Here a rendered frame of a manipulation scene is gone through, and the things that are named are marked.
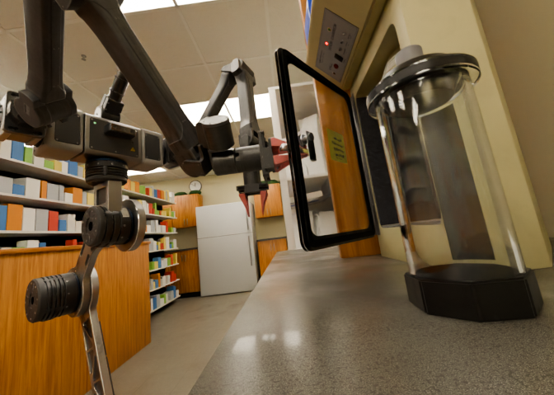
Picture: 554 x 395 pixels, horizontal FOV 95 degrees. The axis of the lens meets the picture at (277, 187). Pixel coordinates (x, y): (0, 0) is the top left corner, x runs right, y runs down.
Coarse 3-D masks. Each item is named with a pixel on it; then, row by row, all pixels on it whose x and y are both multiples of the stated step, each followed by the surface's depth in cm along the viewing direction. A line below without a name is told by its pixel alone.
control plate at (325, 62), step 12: (324, 12) 54; (324, 24) 57; (336, 24) 55; (348, 24) 53; (324, 36) 60; (336, 36) 58; (348, 36) 55; (324, 48) 63; (336, 48) 60; (348, 48) 58; (324, 60) 67; (336, 60) 64; (324, 72) 71; (336, 72) 68
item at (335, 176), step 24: (312, 96) 56; (336, 96) 65; (312, 120) 54; (336, 120) 62; (288, 144) 46; (336, 144) 60; (312, 168) 50; (336, 168) 57; (312, 192) 48; (336, 192) 55; (360, 192) 64; (312, 216) 46; (336, 216) 52; (360, 216) 61
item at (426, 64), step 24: (408, 72) 24; (408, 288) 26; (432, 288) 22; (456, 288) 21; (480, 288) 20; (504, 288) 20; (528, 288) 20; (432, 312) 22; (456, 312) 21; (480, 312) 20; (504, 312) 19; (528, 312) 19
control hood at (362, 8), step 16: (320, 0) 52; (336, 0) 50; (352, 0) 48; (368, 0) 46; (384, 0) 45; (320, 16) 56; (352, 16) 51; (368, 16) 49; (320, 32) 60; (368, 32) 52; (352, 48) 57; (352, 64) 62; (352, 80) 69
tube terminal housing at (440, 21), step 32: (416, 0) 41; (448, 0) 41; (384, 32) 48; (416, 32) 40; (448, 32) 40; (480, 32) 40; (384, 64) 57; (480, 64) 39; (480, 96) 38; (512, 128) 44; (512, 160) 36; (512, 192) 35; (544, 224) 47; (544, 256) 34
